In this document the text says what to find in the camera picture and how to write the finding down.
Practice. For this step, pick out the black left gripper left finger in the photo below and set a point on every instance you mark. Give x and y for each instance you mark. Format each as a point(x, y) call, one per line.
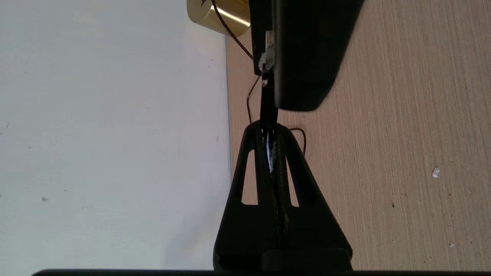
point(241, 230)

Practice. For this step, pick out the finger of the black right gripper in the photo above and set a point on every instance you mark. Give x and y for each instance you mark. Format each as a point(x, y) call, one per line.
point(314, 46)
point(259, 23)

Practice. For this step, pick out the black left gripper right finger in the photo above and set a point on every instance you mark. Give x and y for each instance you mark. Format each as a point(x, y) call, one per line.
point(318, 230)

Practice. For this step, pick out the brass desk lamp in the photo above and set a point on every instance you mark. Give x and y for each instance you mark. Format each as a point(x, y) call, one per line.
point(226, 15)

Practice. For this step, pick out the tiny white paper scrap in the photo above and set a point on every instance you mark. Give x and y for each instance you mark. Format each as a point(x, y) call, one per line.
point(436, 172)

